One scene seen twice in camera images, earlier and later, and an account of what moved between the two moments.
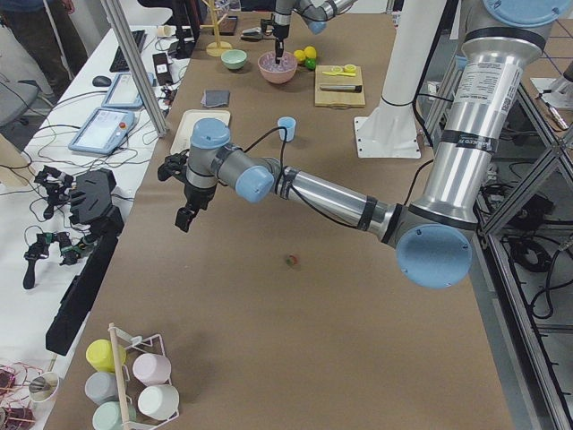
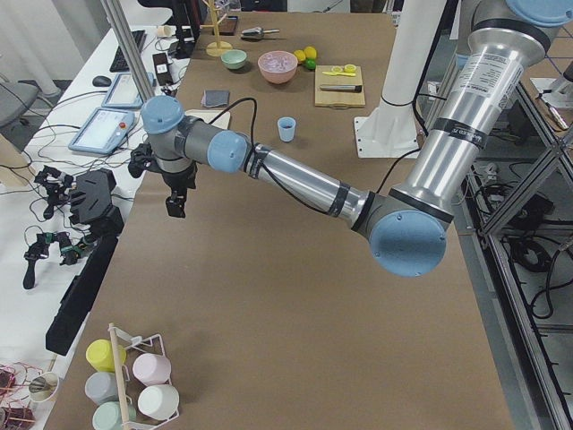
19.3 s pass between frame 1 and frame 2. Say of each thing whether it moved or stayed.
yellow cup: stayed
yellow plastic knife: stayed
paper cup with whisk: stayed
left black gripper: moved
